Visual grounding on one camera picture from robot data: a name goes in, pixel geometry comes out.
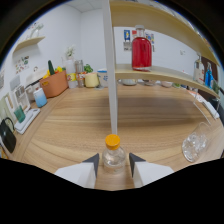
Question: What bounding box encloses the small clear bottle orange cap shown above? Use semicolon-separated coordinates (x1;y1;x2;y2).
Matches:
101;133;128;174

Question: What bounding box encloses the green cup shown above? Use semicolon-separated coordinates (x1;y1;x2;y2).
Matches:
13;105;26;124

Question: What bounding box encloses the white and blue cup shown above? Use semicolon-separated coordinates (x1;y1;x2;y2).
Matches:
33;87;48;108

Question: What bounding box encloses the clear glass with ice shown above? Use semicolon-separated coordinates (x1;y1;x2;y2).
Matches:
181;121;212;163

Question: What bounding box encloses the white kitchen scale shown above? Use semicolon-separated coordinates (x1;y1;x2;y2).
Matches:
13;107;42;135

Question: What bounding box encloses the black kettle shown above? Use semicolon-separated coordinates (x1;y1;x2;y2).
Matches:
0;117;18;154

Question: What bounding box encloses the white notebook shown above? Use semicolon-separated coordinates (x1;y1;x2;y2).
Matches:
197;93;221;120

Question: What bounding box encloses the orange storage basket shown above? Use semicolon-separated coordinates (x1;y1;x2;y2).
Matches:
39;69;69;99

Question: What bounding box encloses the white bowl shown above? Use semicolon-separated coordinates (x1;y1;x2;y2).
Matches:
120;78;138;86

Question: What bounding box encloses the yellow mug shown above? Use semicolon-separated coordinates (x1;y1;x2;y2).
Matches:
84;72;100;89

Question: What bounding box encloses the blue rimmed bowl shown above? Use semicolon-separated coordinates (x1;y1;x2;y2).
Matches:
97;68;109;88

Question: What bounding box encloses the green potted plant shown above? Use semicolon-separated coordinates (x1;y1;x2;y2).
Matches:
83;63;94;74

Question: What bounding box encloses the two-tier wooden shelf rack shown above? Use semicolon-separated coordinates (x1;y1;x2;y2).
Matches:
101;0;224;136

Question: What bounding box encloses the red liquid glass bottle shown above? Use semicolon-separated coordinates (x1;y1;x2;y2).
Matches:
131;24;153;72

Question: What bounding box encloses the blue yellow wall poster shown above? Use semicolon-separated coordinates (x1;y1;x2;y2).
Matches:
123;29;132;43

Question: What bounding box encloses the wooden wall shelf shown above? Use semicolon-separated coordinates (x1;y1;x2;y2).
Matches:
12;35;46;54

